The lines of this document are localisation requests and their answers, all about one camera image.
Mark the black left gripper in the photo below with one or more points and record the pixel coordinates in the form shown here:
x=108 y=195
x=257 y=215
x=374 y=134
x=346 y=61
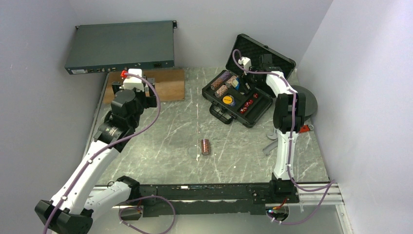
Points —
x=148 y=101

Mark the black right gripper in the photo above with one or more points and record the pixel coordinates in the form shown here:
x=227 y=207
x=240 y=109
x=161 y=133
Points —
x=244 y=89

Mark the red brown chip stack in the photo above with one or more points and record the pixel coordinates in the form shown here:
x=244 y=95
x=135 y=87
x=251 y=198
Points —
x=205 y=146

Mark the Texas Hold'em card box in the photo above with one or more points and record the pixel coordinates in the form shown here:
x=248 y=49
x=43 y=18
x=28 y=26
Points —
x=236 y=84

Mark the orange blue chip stack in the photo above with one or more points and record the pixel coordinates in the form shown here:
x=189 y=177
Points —
x=221 y=91

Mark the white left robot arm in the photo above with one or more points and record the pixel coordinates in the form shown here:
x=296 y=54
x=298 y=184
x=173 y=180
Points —
x=72 y=210

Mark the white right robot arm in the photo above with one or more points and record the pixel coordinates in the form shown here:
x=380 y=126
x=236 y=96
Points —
x=288 y=119

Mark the black poker set case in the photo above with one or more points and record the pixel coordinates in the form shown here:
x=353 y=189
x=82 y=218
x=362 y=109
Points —
x=252 y=49

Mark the brown white chip stack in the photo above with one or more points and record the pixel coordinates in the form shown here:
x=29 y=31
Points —
x=229 y=82

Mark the brown purple chip stack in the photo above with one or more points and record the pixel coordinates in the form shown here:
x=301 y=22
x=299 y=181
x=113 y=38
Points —
x=219 y=80

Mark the yellow big blind button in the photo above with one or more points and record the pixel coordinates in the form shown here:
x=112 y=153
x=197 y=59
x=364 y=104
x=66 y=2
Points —
x=229 y=100

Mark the wooden board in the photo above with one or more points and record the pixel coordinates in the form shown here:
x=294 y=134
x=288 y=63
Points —
x=169 y=84

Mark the dark grey round disc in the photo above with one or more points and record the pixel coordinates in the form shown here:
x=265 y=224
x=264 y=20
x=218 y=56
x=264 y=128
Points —
x=311 y=101

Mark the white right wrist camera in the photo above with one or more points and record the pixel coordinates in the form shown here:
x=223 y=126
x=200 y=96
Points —
x=245 y=63

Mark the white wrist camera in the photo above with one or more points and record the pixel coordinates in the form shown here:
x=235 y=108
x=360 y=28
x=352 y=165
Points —
x=245 y=63
x=132 y=79

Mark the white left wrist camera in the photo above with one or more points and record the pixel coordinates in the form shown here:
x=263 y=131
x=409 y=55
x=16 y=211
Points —
x=132 y=79

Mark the grey metal stand bracket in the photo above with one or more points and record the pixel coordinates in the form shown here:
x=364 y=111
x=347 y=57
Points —
x=150 y=80

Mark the grey rack network switch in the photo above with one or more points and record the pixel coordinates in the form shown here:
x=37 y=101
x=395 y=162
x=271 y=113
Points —
x=101 y=48

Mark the red handled adjustable wrench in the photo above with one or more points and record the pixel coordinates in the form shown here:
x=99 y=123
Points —
x=305 y=128

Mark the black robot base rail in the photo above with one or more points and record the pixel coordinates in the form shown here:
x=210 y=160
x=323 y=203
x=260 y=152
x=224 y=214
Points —
x=198 y=199

